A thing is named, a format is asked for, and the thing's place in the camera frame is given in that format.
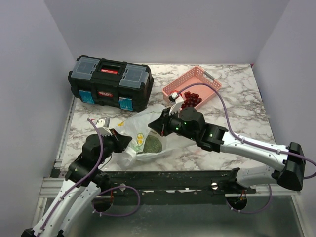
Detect white plastic bag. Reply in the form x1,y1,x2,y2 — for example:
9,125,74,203
115,104,190,168

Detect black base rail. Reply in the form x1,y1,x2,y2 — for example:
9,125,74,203
101,169,256,206

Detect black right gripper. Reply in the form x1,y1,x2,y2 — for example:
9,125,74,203
148,108,197,142

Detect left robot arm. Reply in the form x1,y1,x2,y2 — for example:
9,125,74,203
22,129,132,237

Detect dark red fake grapes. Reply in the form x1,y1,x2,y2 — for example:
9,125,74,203
181,91,202,109

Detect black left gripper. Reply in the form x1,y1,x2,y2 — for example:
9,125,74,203
96,128,132,166

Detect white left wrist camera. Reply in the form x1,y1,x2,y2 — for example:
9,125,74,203
95,117,112,136

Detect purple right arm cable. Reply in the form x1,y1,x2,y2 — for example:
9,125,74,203
176,82,316,180

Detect green fake melon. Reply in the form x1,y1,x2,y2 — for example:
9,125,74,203
143,135,162,153

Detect black toolbox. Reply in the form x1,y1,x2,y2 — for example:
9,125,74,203
68,55,154,112

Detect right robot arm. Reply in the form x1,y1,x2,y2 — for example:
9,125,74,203
148,107,306,194

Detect pink perforated plastic basket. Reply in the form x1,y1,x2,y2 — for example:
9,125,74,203
162,66,222,109

